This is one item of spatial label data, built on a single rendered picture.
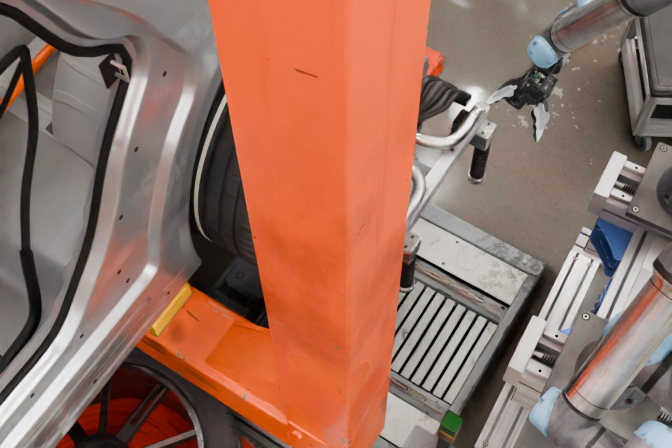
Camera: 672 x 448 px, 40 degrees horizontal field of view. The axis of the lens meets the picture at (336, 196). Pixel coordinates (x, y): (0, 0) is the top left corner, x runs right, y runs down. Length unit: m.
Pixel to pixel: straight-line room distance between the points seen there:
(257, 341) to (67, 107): 0.64
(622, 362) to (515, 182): 1.69
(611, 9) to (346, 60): 1.24
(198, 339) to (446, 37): 1.78
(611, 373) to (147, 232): 0.93
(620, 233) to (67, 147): 1.30
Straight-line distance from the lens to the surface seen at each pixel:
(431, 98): 2.03
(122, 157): 1.70
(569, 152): 3.27
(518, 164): 3.21
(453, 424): 2.09
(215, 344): 2.14
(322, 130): 0.93
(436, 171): 1.99
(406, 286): 2.07
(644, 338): 1.52
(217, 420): 2.26
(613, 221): 2.33
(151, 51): 1.61
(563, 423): 1.60
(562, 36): 2.14
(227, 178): 1.94
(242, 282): 2.70
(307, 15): 0.81
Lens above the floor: 2.65
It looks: 59 degrees down
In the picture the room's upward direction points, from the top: 1 degrees counter-clockwise
